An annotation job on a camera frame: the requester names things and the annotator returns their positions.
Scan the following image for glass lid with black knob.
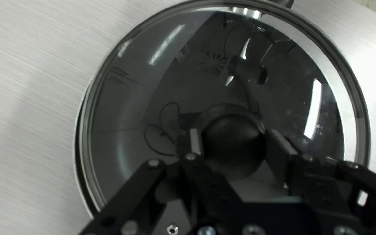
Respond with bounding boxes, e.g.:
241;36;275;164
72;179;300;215
77;2;368;217

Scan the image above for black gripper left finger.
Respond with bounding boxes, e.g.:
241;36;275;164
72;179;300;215
79;129;240;235

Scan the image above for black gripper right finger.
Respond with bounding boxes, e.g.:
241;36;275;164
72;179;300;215
265;129;376;235

